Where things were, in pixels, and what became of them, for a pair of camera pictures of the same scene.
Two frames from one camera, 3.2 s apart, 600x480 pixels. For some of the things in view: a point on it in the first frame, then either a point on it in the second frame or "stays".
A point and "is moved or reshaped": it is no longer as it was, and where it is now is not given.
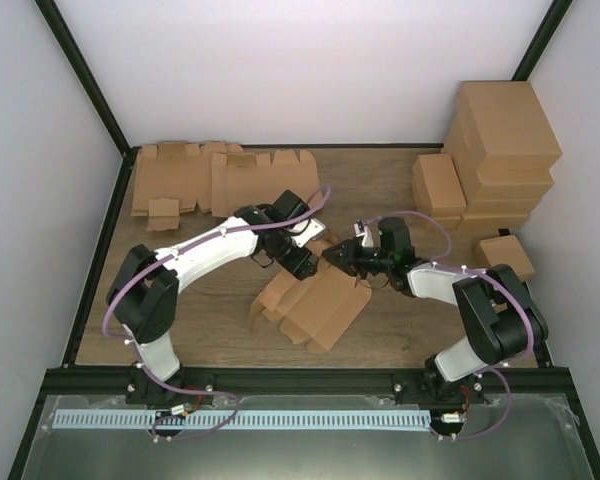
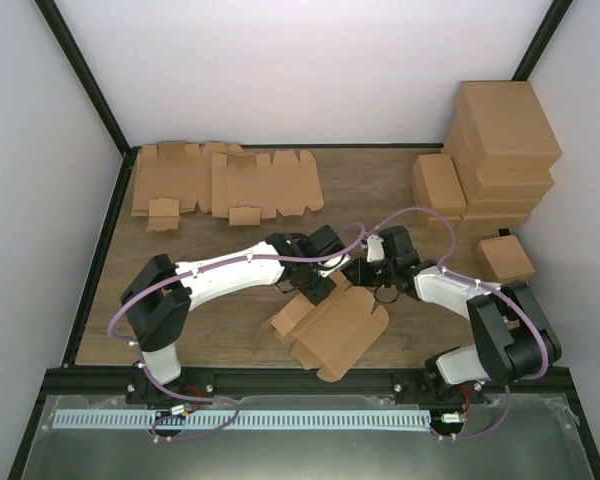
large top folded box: [500, 126] stays
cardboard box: [315, 311] is moved or reshaped
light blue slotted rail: [241, 419] stays
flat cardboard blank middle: [242, 180] stays
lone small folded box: [504, 251] stays
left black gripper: [300, 265] → [317, 294]
